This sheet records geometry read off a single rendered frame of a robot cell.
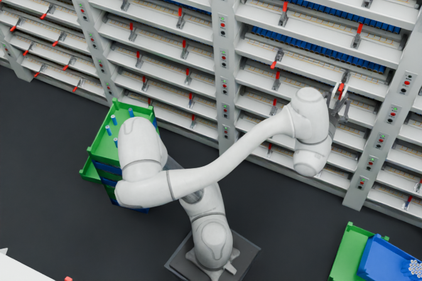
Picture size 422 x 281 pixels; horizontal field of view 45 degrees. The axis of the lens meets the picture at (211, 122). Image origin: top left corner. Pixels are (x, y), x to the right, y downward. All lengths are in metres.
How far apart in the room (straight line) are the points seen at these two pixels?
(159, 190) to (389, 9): 0.91
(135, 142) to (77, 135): 1.38
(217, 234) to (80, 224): 0.91
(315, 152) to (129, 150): 0.60
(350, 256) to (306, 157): 1.13
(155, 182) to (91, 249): 1.14
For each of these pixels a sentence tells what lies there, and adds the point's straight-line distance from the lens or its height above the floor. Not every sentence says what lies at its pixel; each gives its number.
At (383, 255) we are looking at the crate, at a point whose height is 0.07.
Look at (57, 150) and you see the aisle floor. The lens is 3.02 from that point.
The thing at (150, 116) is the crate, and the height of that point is 0.53.
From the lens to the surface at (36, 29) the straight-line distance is 2.85.
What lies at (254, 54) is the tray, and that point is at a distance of 2.03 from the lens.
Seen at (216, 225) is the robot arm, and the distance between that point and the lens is 2.10.
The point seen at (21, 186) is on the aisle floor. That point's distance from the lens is 2.98.
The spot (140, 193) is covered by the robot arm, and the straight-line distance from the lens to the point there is 1.62.
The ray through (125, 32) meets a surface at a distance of 2.42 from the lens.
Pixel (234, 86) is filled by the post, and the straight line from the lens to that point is 2.24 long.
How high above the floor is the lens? 2.45
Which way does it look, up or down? 56 degrees down
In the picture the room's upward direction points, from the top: 4 degrees counter-clockwise
